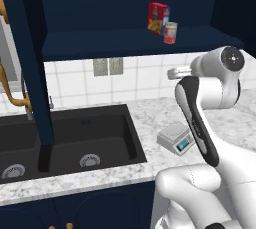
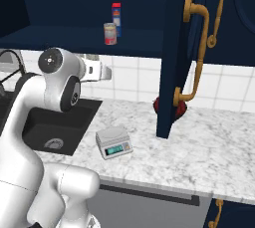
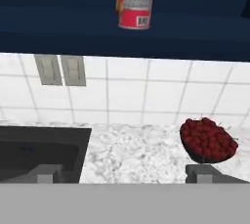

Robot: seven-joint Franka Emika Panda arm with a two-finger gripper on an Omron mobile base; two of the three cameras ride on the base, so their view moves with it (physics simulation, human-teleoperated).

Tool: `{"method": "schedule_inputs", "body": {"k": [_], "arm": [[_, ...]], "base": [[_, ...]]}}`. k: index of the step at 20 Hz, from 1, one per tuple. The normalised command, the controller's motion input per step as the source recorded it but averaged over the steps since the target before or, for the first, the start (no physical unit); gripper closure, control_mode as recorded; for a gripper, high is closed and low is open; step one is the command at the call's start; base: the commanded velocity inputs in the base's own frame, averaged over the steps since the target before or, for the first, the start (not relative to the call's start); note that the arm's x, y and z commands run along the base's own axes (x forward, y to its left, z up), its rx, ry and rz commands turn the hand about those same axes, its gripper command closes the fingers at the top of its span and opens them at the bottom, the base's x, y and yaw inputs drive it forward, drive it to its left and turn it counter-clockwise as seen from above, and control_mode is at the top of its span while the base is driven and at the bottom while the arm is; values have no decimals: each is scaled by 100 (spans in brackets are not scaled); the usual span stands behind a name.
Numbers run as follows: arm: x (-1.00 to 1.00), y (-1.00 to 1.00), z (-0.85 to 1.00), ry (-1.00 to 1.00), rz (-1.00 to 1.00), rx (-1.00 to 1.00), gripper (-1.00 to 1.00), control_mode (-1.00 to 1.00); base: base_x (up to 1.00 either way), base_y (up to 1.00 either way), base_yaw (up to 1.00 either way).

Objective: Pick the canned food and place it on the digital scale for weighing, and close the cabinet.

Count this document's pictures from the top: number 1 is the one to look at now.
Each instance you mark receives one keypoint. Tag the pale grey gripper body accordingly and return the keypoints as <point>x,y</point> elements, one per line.
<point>177,72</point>

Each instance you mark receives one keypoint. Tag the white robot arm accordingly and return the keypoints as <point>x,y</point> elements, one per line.
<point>230,179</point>

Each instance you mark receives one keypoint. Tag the red and white food can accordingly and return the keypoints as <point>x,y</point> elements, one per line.
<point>170,33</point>

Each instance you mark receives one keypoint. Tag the grey digital scale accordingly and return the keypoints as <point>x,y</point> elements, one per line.
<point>175,136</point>

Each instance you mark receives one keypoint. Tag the navy base cabinet door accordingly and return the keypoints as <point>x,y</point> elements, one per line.
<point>110,208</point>
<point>26,218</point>

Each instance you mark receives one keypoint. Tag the gold cabinet knob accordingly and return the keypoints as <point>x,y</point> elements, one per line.
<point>69,226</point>
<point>51,227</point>

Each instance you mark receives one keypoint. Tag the red pasta box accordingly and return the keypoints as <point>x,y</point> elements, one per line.
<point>156,18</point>

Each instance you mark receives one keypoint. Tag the black kitchen sink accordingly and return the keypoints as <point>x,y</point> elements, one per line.
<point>100,139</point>

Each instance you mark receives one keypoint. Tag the navy wall cabinet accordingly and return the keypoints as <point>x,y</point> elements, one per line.
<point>133,44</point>

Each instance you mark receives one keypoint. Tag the grey wall outlet plate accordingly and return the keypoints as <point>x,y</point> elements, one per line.
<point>116,66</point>
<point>100,67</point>

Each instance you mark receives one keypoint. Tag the grey window frame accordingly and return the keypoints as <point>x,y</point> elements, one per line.
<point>10,63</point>

